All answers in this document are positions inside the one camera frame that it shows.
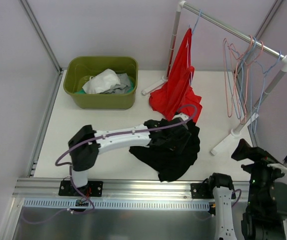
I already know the black tank top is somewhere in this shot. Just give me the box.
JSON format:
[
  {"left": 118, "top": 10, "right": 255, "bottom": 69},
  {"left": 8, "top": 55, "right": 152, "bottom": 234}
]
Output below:
[{"left": 129, "top": 120, "right": 200, "bottom": 182}]

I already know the red tank top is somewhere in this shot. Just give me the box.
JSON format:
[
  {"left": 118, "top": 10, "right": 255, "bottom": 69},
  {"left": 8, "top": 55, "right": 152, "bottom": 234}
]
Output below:
[{"left": 149, "top": 28, "right": 203, "bottom": 123}]

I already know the green tank top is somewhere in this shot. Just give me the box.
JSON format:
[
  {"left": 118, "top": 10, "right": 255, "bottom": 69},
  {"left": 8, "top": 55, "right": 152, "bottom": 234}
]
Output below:
[{"left": 75, "top": 74, "right": 134, "bottom": 95}]

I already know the white tank top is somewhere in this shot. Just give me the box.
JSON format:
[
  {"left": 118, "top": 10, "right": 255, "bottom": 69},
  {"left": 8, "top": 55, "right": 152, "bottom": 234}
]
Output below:
[{"left": 82, "top": 69, "right": 121, "bottom": 94}]

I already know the grey tank top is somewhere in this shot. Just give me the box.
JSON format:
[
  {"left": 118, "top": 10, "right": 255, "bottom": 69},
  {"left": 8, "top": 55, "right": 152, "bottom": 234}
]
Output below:
[{"left": 101, "top": 73, "right": 134, "bottom": 95}]

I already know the pink wire hanger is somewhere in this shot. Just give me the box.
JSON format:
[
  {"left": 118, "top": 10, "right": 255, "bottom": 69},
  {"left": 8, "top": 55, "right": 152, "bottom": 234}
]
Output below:
[{"left": 240, "top": 35, "right": 258, "bottom": 125}]

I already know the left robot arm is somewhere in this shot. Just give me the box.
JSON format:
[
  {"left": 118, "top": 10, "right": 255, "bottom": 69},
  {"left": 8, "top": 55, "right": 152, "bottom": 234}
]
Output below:
[{"left": 55, "top": 117, "right": 192, "bottom": 197}]

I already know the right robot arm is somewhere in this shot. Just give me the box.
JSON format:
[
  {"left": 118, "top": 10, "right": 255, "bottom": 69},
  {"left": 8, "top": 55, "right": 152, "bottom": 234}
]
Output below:
[{"left": 202, "top": 139, "right": 287, "bottom": 240}]

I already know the white metal clothes rack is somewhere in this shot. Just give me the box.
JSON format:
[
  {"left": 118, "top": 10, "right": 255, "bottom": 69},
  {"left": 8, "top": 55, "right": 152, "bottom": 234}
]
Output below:
[{"left": 141, "top": 0, "right": 287, "bottom": 156}]

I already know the olive green plastic basin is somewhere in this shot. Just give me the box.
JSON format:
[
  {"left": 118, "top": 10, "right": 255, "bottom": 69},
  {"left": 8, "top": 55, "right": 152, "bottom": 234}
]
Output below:
[{"left": 63, "top": 55, "right": 139, "bottom": 110}]

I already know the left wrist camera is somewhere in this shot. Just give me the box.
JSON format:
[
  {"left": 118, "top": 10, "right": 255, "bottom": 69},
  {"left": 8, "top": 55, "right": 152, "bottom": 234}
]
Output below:
[{"left": 173, "top": 112, "right": 193, "bottom": 124}]

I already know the aluminium rail with cable duct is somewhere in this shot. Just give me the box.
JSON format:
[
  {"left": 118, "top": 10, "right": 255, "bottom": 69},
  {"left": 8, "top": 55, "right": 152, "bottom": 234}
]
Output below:
[{"left": 12, "top": 177, "right": 252, "bottom": 214}]

